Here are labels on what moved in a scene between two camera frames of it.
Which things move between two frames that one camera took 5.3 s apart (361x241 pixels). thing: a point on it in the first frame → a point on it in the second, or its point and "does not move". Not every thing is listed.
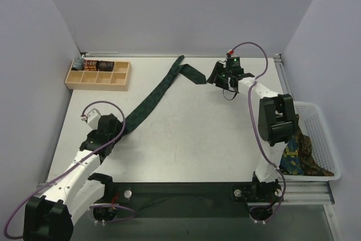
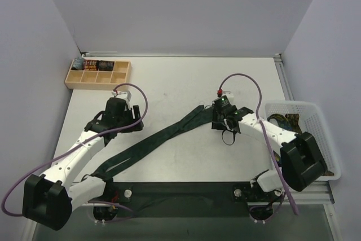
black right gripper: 221,77 → 219,121
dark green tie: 185,70 → 158,140
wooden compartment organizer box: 118,79 does not move
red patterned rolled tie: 90,65 does not move
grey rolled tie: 78,64 does not move
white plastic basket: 312,123 does not move
